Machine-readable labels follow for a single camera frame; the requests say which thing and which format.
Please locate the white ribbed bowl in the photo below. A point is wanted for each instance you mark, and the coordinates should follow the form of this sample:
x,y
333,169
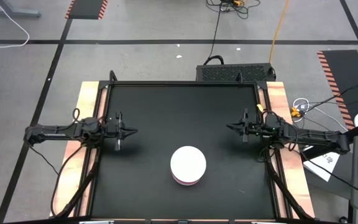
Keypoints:
x,y
188,163

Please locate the yellow plug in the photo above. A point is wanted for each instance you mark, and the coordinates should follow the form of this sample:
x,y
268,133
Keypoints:
x,y
295,112

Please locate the black computer case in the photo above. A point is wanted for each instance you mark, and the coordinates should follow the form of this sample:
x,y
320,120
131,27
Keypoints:
x,y
228,73

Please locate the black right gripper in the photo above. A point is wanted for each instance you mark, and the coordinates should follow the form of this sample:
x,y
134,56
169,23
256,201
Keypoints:
x,y
255,128

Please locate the black table frame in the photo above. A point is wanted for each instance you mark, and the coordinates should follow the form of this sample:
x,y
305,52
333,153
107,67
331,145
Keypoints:
x,y
182,83

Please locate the grey desk leg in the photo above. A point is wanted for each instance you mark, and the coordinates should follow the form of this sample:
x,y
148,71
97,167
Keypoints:
x,y
11,13

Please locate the grey bracket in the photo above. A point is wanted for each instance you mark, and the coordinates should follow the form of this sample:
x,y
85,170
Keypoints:
x,y
269,222
96,222

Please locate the white paper sheet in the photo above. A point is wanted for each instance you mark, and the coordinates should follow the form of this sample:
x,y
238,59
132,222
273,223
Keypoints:
x,y
325,165

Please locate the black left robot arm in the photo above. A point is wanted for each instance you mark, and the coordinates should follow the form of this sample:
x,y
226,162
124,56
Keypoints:
x,y
54,135

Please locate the yellow tag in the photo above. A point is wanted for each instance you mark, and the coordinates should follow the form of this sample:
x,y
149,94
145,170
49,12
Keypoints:
x,y
260,108

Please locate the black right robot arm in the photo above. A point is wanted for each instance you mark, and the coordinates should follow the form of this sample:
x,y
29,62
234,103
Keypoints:
x,y
315,137

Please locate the wooden side board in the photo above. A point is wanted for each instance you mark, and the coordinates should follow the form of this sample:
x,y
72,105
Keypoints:
x,y
278,96
87,93

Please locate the black hazard striped mat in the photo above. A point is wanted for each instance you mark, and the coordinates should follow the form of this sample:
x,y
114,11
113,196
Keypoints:
x,y
346,77
85,8

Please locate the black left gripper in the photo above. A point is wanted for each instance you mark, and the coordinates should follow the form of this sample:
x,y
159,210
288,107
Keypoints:
x,y
110,128

